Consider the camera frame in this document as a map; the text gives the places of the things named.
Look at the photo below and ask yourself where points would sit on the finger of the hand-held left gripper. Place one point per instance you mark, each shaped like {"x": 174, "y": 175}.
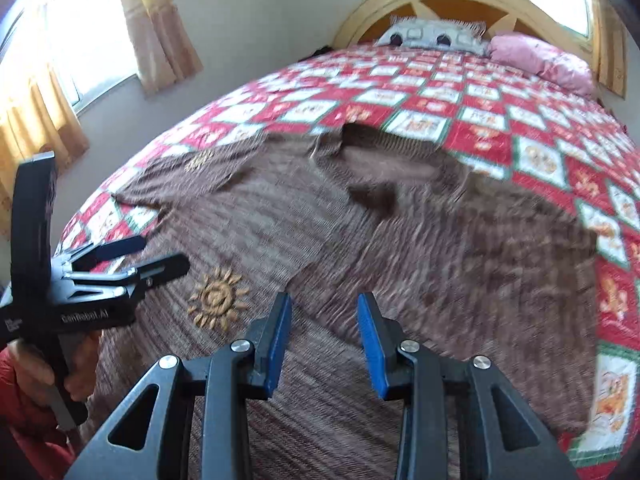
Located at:
{"x": 120, "y": 247}
{"x": 167, "y": 267}

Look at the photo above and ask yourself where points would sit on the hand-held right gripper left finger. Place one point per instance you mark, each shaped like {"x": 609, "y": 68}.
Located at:
{"x": 280, "y": 340}

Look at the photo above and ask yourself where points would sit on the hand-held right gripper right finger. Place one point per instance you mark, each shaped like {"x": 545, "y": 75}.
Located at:
{"x": 370, "y": 345}

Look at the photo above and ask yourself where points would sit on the brown knit sweater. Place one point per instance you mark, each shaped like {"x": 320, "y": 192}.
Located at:
{"x": 310, "y": 230}

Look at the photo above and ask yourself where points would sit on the person's left forearm red sleeve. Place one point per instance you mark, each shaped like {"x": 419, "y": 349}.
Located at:
{"x": 25, "y": 435}

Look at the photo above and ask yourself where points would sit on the person's left hand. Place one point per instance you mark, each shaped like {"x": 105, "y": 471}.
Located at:
{"x": 85, "y": 360}

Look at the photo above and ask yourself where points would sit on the yellow curtain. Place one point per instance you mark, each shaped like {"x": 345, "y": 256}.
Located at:
{"x": 35, "y": 125}
{"x": 612, "y": 50}
{"x": 155, "y": 25}

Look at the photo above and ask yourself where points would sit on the red checkered printed quilt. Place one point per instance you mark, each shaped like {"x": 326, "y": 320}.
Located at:
{"x": 450, "y": 95}

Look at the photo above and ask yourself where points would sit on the grey white patterned pillow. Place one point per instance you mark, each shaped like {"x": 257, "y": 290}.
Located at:
{"x": 430, "y": 35}

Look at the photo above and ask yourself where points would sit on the pink pillow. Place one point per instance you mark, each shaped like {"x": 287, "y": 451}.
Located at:
{"x": 540, "y": 60}

